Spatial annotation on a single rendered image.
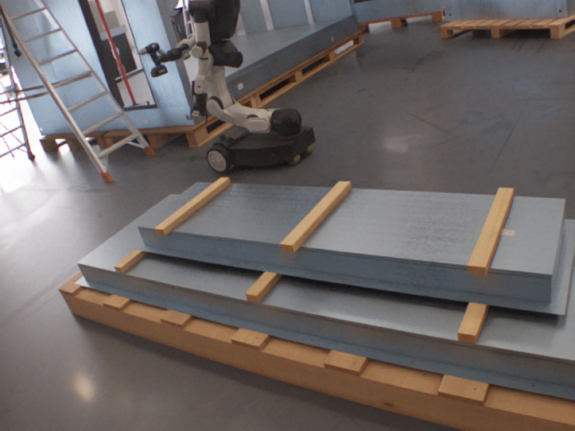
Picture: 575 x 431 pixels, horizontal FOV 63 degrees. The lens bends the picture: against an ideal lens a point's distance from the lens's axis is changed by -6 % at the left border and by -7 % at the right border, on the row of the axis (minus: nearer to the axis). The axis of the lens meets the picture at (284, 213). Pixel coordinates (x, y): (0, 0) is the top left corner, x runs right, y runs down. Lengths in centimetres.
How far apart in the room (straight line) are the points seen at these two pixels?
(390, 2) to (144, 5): 453
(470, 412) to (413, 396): 16
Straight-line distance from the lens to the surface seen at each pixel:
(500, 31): 621
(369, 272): 162
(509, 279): 148
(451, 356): 149
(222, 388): 183
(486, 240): 153
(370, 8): 810
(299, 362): 164
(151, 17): 436
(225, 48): 349
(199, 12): 329
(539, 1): 627
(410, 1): 795
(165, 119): 465
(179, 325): 194
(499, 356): 144
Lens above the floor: 125
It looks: 27 degrees down
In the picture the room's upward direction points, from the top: 15 degrees counter-clockwise
